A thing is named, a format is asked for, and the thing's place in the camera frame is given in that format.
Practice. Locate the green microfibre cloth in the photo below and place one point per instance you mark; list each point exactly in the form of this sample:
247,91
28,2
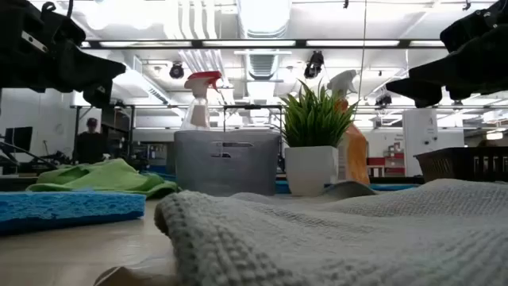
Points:
107,175

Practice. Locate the artificial plant in white pot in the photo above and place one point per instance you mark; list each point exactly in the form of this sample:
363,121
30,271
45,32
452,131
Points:
311,171

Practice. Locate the black plastic basket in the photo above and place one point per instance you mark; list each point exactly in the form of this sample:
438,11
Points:
456,163

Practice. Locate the white-trigger orange spray bottle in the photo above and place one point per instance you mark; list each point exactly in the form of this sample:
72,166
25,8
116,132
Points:
355,155

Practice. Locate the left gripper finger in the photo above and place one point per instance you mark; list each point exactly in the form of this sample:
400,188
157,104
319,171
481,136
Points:
99,95
91,69

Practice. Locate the silver ceiling duct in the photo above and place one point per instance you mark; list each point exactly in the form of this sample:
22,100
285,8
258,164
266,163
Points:
264,16

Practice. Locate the small blue box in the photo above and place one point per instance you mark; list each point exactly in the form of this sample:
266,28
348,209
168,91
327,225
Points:
283,186

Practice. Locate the red shelf boxes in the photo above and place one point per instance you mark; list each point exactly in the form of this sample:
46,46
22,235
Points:
387,165

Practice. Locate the red-trigger clear spray bottle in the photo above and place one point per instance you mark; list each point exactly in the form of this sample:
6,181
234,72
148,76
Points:
198,115

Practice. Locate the grey translucent bin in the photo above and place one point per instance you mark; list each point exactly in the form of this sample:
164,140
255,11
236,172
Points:
226,175

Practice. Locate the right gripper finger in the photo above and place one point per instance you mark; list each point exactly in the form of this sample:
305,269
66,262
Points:
420,93
476,67

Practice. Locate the black ceiling camera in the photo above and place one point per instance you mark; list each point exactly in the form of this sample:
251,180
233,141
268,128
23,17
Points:
314,63
383,100
176,71

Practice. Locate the person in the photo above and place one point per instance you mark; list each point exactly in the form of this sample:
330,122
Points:
90,147

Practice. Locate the black computer monitor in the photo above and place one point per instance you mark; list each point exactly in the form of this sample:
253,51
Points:
18,139

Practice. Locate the grey waffle cloth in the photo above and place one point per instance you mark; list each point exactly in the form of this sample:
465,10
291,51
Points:
317,238

